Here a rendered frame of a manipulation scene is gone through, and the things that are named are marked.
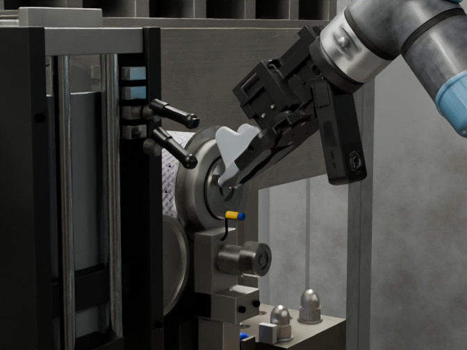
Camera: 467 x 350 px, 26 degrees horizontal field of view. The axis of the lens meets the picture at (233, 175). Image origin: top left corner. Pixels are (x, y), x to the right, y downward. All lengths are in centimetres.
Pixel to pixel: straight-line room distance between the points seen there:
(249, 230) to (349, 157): 111
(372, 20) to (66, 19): 30
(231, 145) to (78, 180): 31
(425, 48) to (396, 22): 4
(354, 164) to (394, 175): 263
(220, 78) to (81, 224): 91
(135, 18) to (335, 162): 61
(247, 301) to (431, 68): 36
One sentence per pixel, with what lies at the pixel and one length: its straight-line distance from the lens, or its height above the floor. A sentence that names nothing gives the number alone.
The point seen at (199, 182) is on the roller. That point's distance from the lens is 117.
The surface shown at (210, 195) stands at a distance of 118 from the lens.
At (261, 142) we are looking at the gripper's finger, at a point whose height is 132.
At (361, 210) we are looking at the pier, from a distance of 365.
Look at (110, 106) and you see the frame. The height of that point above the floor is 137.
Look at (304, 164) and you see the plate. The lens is 203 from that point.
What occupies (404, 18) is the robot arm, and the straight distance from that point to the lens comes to 102.
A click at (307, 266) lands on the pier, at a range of 363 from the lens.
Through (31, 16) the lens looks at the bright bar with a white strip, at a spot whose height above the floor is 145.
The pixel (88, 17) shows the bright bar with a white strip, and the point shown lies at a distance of 99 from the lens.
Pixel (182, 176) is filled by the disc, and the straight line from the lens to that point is 117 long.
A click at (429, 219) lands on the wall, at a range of 370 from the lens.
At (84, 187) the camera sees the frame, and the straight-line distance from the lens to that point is 89.
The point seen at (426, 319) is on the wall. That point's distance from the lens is 379.
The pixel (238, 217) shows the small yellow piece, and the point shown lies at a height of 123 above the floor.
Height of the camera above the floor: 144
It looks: 8 degrees down
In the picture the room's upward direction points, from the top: straight up
